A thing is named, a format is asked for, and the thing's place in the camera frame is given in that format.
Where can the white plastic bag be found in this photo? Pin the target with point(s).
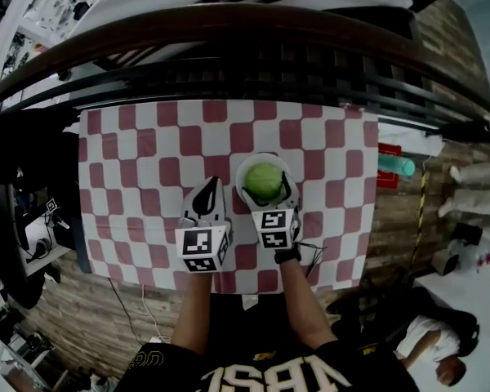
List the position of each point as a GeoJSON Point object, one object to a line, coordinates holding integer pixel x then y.
{"type": "Point", "coordinates": [475, 255]}

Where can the person's left forearm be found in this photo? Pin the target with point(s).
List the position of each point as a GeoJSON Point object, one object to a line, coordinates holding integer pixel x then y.
{"type": "Point", "coordinates": [194, 313]}

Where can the white tablecloth tag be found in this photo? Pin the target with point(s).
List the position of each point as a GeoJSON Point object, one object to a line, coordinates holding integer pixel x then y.
{"type": "Point", "coordinates": [250, 301]}

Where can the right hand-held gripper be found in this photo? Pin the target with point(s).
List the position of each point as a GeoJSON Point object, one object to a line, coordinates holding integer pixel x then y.
{"type": "Point", "coordinates": [274, 229]}

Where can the red and white checked tablecloth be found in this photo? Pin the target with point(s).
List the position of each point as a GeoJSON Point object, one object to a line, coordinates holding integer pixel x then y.
{"type": "Point", "coordinates": [147, 178]}

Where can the white side table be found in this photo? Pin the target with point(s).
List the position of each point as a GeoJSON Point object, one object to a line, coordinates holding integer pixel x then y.
{"type": "Point", "coordinates": [465, 296]}

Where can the green round vegetable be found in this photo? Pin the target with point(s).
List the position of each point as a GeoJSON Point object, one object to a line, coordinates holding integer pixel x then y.
{"type": "Point", "coordinates": [263, 181]}

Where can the person's right forearm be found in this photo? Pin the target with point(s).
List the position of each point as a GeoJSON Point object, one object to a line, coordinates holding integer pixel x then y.
{"type": "Point", "coordinates": [300, 300]}

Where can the person's black printed jersey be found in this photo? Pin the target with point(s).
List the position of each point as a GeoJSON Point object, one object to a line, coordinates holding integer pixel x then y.
{"type": "Point", "coordinates": [269, 372]}

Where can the white dish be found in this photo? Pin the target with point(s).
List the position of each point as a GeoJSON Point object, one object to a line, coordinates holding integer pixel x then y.
{"type": "Point", "coordinates": [249, 166]}

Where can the black wrist watch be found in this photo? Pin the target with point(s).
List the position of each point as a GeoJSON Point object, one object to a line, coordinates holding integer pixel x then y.
{"type": "Point", "coordinates": [288, 255]}

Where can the grey box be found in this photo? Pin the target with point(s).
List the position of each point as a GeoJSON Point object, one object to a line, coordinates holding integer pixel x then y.
{"type": "Point", "coordinates": [445, 261]}

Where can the black metal railing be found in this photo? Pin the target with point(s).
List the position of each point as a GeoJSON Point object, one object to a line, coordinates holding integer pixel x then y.
{"type": "Point", "coordinates": [310, 76]}

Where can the red flat box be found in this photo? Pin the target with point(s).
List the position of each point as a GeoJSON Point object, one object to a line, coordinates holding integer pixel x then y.
{"type": "Point", "coordinates": [388, 180]}

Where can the black box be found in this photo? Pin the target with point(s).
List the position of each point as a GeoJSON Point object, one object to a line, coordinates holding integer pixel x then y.
{"type": "Point", "coordinates": [467, 234]}

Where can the yellow and black striped pole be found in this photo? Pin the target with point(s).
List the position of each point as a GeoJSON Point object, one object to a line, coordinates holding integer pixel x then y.
{"type": "Point", "coordinates": [421, 215]}

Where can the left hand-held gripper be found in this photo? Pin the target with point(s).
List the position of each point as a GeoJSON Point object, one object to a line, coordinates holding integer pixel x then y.
{"type": "Point", "coordinates": [198, 241]}

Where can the teal bottle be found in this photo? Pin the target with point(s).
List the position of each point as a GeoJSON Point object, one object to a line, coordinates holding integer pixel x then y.
{"type": "Point", "coordinates": [398, 165]}

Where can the white power strip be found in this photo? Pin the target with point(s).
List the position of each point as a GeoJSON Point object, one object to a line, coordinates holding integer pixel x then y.
{"type": "Point", "coordinates": [158, 339]}

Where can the dark wooden curved rail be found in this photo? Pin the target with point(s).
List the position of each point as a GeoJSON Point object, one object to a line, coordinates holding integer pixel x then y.
{"type": "Point", "coordinates": [245, 16]}

